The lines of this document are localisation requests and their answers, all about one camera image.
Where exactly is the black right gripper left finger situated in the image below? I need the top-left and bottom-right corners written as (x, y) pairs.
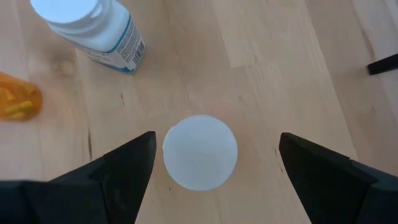
top-left (48, 131), bottom-right (157, 224)

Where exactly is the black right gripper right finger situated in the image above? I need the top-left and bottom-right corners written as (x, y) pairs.
top-left (279, 133), bottom-right (379, 224)

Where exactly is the green label medicine bottle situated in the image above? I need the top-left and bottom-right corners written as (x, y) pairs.
top-left (162, 114), bottom-right (239, 192)

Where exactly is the orange pill bottle white cap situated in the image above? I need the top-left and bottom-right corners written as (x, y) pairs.
top-left (0, 72), bottom-right (43, 123)

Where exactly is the white bottle blue label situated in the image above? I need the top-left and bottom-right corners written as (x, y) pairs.
top-left (29, 0), bottom-right (147, 75)

